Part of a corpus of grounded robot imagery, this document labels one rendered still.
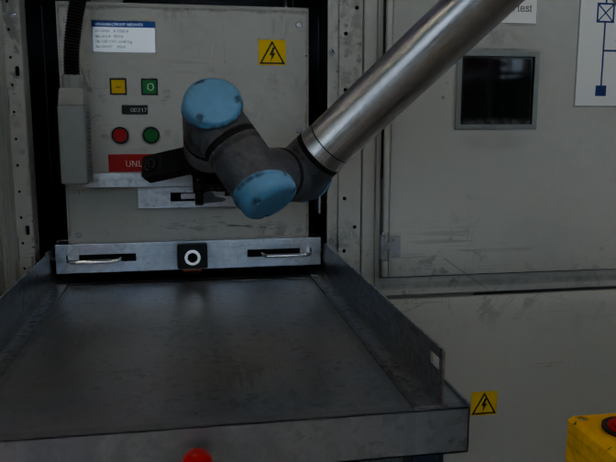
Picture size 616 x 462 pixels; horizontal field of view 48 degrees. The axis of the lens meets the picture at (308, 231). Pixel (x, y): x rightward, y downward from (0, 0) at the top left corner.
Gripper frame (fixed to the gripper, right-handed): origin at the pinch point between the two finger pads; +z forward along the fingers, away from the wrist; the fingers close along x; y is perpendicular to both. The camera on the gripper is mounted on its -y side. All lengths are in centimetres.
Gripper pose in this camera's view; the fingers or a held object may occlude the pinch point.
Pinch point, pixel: (197, 197)
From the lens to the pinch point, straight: 138.6
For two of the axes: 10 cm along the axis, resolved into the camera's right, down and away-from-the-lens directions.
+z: -1.5, 3.6, 9.2
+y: 9.9, -0.3, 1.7
